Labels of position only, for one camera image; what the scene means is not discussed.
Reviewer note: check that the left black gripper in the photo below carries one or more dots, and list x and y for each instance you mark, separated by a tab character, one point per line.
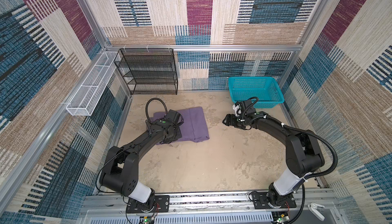
178	134

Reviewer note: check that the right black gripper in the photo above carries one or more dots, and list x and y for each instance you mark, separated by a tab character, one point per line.
230	118

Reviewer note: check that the purple trousers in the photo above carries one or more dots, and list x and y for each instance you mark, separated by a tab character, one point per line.
194	128

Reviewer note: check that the teal plastic basket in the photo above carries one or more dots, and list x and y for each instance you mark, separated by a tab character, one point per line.
266	89

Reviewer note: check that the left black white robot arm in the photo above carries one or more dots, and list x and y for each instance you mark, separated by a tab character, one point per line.
120	172

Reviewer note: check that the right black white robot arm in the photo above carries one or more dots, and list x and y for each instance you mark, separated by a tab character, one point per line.
303	155

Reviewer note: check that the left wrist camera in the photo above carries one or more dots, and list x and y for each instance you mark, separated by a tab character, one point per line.
174	117

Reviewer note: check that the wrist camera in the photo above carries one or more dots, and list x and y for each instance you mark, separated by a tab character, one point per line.
244	107
174	117

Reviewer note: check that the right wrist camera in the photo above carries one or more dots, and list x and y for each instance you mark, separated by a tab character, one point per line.
244	107

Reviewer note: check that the black wire mesh shelf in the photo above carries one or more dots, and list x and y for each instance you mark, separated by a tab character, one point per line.
148	71

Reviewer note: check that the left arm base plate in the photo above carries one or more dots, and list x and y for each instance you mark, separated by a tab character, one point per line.
155	204

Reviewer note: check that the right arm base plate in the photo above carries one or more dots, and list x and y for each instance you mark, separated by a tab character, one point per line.
271	200

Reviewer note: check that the white wire mesh tray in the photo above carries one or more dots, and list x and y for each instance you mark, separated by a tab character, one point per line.
87	96

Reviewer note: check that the aluminium mounting rail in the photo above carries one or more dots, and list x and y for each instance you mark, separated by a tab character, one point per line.
222	207

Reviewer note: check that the white handle tool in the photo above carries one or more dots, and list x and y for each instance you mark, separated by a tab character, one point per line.
314	209

